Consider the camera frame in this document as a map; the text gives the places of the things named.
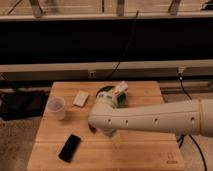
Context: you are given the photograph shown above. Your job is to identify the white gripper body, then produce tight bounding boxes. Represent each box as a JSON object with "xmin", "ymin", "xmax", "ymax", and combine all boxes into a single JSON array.
[{"xmin": 103, "ymin": 130, "xmax": 121, "ymax": 146}]

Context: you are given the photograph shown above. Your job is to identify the white wall outlet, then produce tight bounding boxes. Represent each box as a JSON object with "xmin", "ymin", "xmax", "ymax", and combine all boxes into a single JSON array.
[{"xmin": 88, "ymin": 71, "xmax": 96, "ymax": 79}]

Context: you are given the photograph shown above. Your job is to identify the dark red oblong object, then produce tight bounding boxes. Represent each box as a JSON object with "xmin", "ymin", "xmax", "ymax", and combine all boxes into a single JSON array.
[{"xmin": 88, "ymin": 124, "xmax": 97, "ymax": 133}]

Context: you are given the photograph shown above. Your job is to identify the black phone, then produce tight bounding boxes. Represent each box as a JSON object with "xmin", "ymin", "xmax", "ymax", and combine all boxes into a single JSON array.
[{"xmin": 58, "ymin": 134, "xmax": 81, "ymax": 162}]

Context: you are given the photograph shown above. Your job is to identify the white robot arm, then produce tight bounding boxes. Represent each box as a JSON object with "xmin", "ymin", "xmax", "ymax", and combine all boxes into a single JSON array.
[{"xmin": 88, "ymin": 81, "xmax": 213, "ymax": 137}]

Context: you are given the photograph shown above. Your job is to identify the translucent plastic cup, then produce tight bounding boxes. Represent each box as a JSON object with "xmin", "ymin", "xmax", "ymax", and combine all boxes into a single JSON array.
[{"xmin": 47, "ymin": 97, "xmax": 66, "ymax": 120}]

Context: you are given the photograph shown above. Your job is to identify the green round bowl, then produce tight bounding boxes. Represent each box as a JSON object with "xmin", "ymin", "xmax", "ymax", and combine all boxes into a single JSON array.
[{"xmin": 97, "ymin": 86, "xmax": 126, "ymax": 108}]

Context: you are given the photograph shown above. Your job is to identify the black floor cables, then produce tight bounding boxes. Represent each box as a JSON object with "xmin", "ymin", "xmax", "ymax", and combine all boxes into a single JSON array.
[{"xmin": 176, "ymin": 72, "xmax": 208, "ymax": 171}]

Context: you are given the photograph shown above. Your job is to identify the black hanging cable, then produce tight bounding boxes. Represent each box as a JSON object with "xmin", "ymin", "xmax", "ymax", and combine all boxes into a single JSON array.
[{"xmin": 109, "ymin": 9, "xmax": 140, "ymax": 77}]

